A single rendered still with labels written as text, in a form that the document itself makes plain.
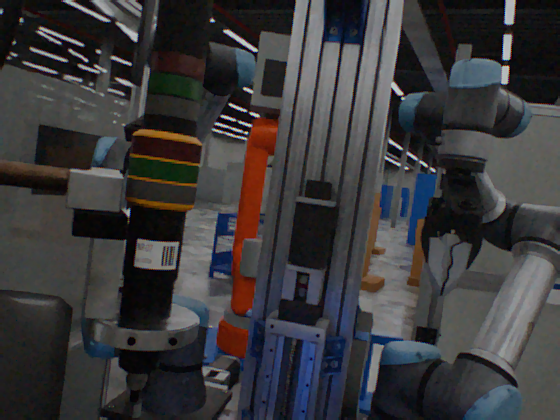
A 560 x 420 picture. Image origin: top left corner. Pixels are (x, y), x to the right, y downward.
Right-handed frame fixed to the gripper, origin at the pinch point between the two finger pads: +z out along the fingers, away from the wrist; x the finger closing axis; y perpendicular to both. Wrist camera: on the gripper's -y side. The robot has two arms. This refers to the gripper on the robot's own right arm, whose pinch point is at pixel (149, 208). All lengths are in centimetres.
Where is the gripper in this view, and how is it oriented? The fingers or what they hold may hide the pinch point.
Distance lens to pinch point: 89.2
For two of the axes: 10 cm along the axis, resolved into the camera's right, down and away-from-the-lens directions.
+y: 2.0, -0.2, 9.8
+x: -9.7, -1.5, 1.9
